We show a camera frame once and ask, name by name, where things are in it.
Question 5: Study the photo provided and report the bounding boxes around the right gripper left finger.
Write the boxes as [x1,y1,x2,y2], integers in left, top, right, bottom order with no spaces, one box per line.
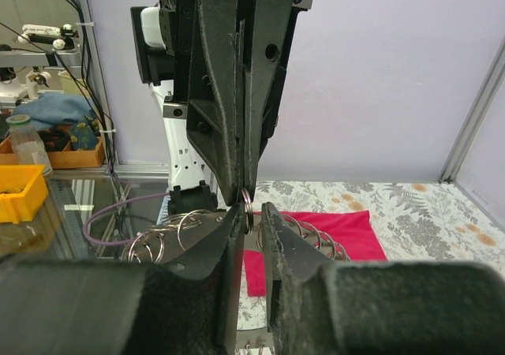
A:
[1,204,245,354]

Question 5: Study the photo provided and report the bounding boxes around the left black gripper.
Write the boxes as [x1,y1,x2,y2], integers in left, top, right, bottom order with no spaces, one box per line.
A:
[163,0,313,206]

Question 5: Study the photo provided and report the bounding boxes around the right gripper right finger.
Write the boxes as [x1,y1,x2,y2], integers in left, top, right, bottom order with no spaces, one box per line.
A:
[261,203,504,354]

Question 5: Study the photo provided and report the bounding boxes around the small split key ring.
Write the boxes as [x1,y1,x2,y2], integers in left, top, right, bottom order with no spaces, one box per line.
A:
[241,188,256,236]

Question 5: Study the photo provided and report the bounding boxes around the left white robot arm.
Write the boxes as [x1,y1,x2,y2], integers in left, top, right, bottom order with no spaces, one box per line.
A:
[130,0,313,214]

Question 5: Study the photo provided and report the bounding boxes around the red cloth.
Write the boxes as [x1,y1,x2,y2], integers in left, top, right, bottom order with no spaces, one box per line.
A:
[242,210,388,297]

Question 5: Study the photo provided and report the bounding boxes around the yellow plastic bin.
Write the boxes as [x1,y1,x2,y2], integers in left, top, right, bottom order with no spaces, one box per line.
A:
[0,165,48,224]

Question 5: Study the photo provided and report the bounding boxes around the orange wooden box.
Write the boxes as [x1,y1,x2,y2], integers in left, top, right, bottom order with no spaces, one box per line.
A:
[1,137,105,170]

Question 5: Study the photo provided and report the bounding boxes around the blue cloth pile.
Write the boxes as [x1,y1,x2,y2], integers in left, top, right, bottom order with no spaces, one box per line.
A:
[12,92,96,131]

